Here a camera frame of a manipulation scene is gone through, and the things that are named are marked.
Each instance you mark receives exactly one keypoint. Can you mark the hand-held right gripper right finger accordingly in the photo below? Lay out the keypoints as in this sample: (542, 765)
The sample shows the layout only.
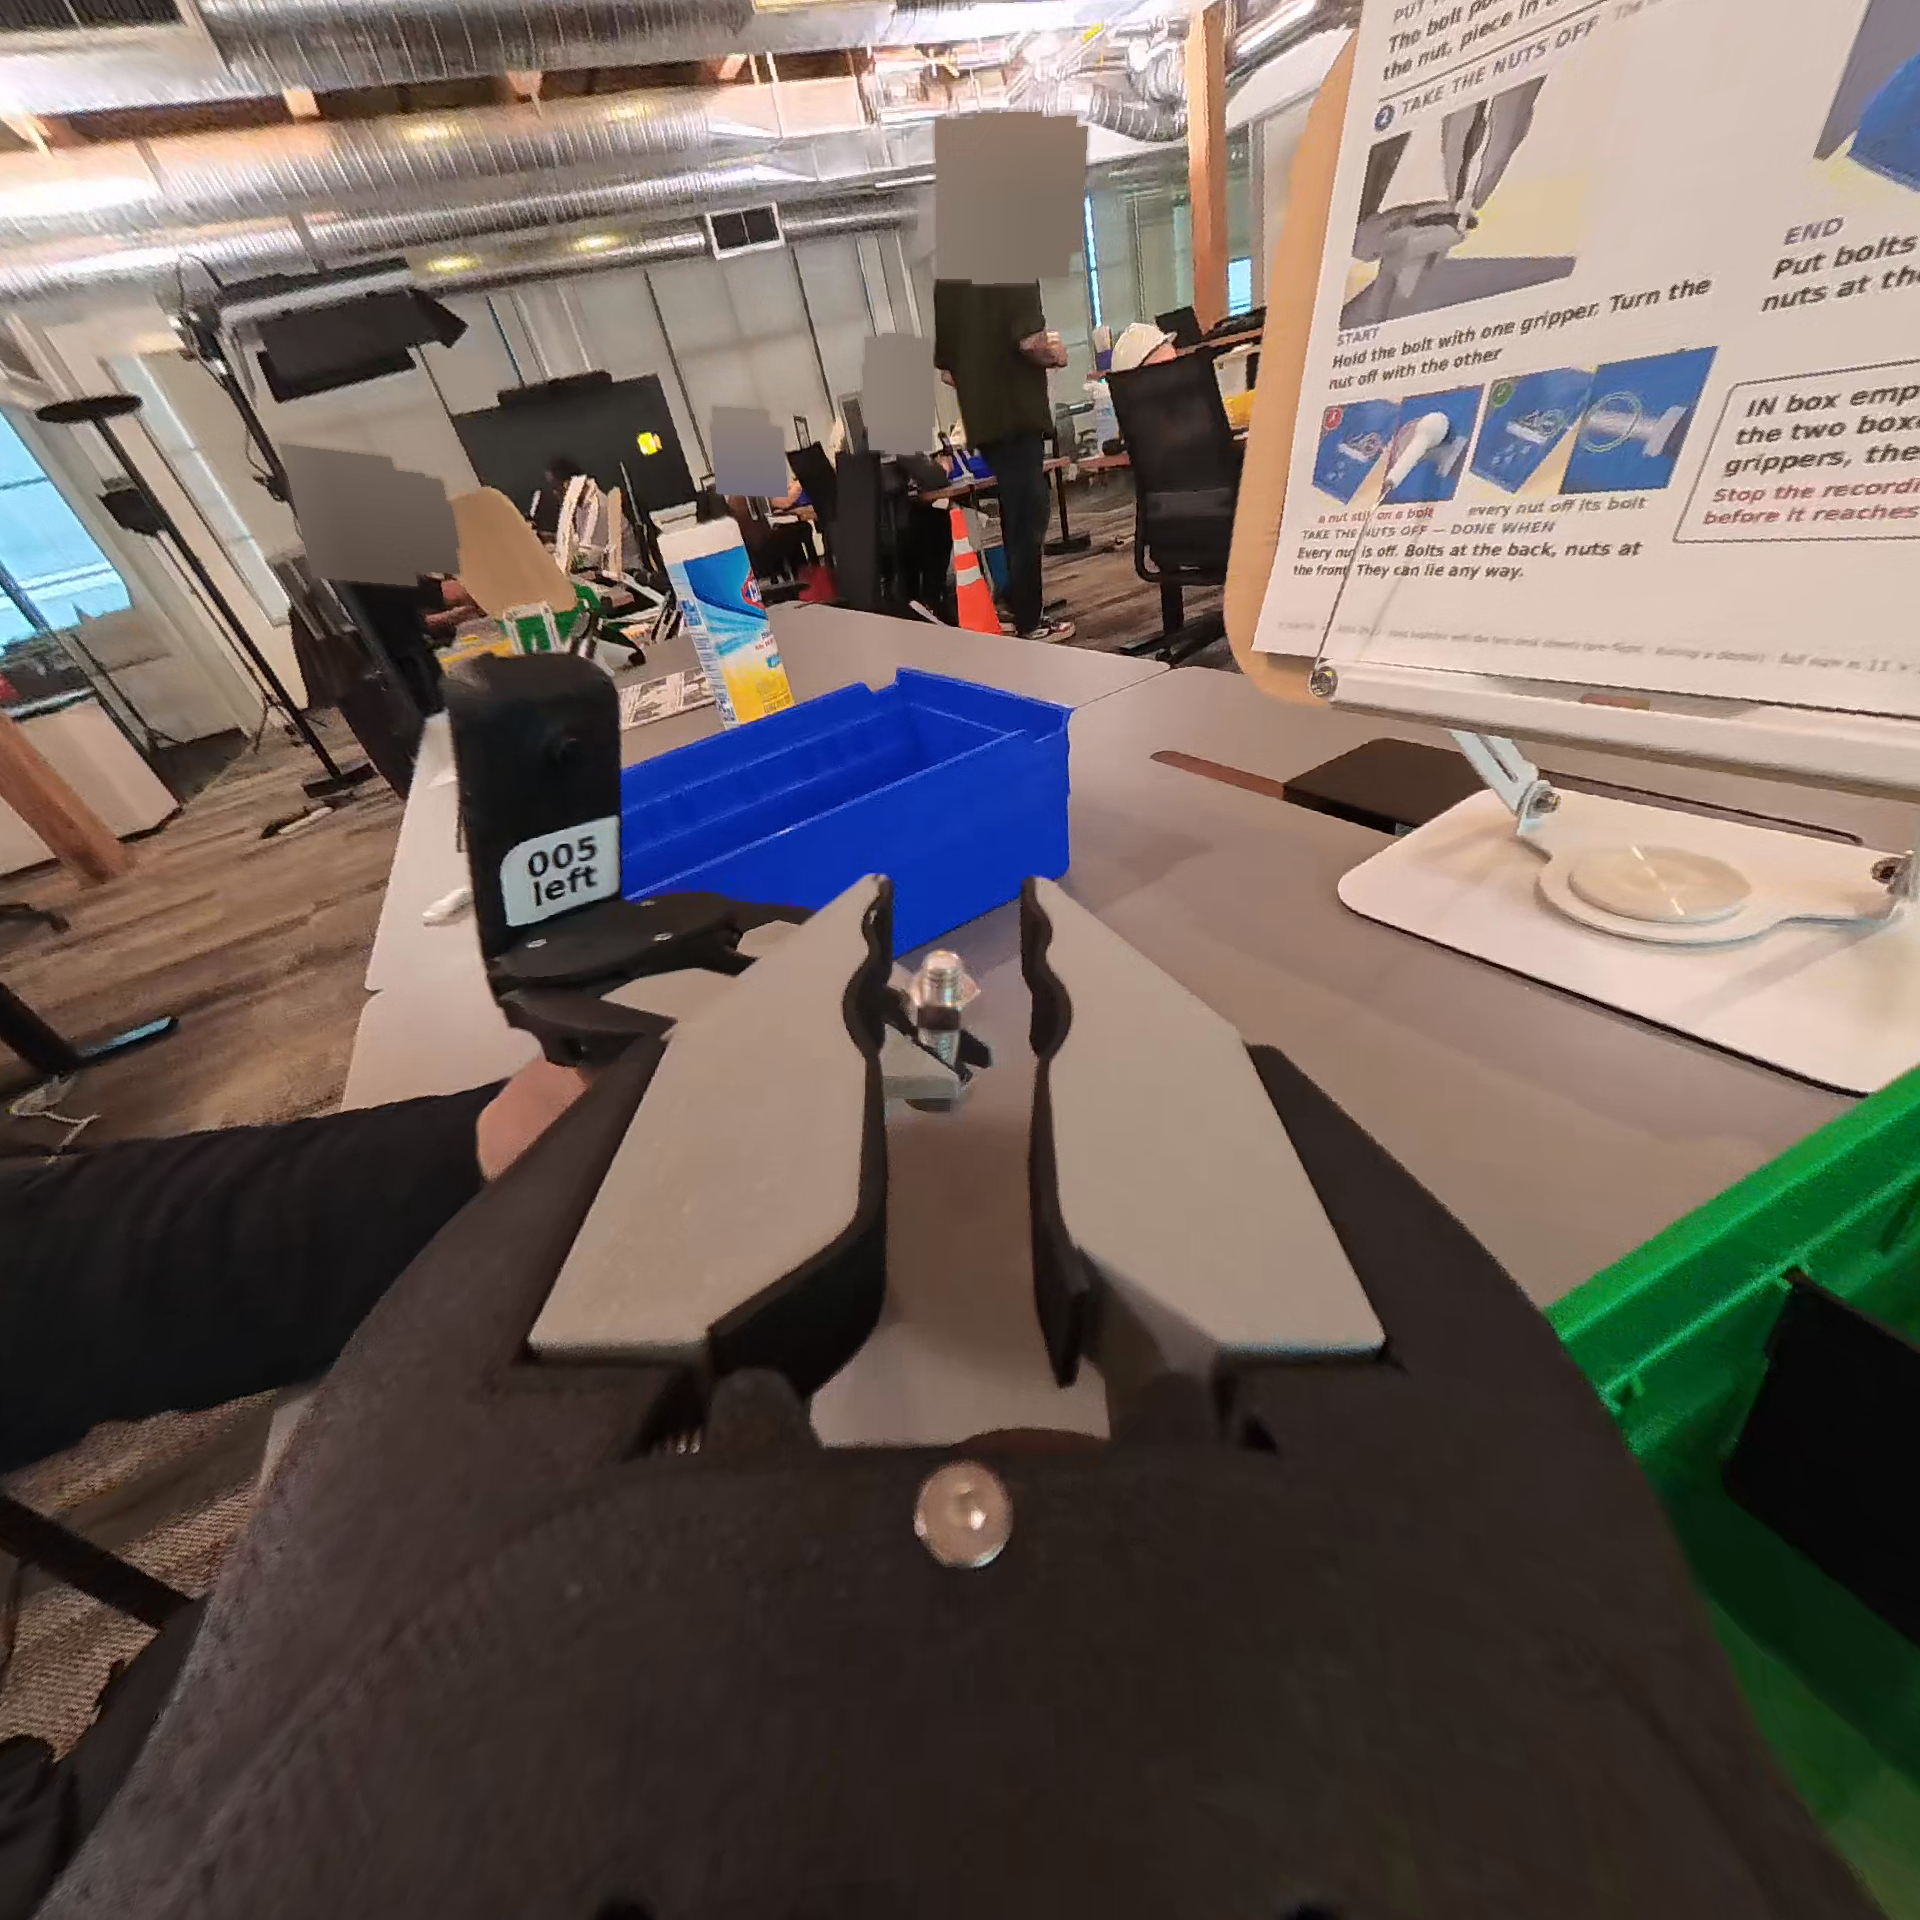
(1201, 1184)

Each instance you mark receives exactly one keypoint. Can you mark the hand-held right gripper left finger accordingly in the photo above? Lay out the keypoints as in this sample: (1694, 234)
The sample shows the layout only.
(705, 1184)

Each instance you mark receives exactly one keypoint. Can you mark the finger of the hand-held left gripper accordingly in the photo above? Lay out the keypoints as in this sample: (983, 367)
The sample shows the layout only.
(773, 945)
(675, 996)

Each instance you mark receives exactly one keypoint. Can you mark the blue plastic bin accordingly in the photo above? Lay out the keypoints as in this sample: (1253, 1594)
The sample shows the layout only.
(840, 810)

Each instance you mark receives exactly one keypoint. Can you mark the steel hex bolt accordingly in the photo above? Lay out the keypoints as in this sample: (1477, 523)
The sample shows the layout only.
(944, 1036)

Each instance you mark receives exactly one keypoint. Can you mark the green plastic bin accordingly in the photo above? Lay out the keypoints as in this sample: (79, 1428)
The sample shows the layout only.
(1681, 1381)

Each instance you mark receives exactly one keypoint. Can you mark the person's left forearm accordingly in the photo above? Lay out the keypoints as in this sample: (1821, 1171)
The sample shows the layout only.
(194, 1259)

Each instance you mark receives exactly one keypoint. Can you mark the person's left hand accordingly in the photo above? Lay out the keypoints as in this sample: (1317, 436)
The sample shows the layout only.
(525, 1109)

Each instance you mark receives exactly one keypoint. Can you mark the small green sign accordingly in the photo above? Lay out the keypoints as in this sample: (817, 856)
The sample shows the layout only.
(539, 628)

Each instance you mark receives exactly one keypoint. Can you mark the printed paper strip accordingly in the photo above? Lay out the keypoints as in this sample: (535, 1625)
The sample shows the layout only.
(669, 697)

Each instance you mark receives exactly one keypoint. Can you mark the wooden board stand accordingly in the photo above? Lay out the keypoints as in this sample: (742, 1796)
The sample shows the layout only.
(504, 556)

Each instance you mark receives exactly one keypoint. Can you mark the white disinfecting wipes canister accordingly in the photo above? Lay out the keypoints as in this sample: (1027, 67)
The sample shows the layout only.
(735, 628)

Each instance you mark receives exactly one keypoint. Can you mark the orange traffic cone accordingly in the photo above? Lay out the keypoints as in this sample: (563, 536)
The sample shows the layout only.
(974, 586)

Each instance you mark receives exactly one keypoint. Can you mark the black softbox light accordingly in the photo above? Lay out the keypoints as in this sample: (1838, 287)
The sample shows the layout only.
(346, 345)

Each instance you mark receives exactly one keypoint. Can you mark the white ceiling vent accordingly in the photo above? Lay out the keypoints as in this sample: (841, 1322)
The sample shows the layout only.
(744, 228)

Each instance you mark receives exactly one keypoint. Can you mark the black office chair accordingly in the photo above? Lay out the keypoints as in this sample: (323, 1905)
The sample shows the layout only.
(1184, 450)

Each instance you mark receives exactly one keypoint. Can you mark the white cap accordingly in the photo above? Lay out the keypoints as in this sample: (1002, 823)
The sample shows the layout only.
(1147, 345)

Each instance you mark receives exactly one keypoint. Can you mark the printed instruction sheet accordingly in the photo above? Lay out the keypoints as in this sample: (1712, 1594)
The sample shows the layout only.
(1651, 388)

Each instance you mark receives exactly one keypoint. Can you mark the black wall screen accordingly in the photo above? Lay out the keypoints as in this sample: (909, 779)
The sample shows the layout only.
(557, 434)

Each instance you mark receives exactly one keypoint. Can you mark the silver air duct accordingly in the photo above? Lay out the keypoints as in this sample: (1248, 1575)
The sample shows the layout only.
(450, 187)
(675, 23)

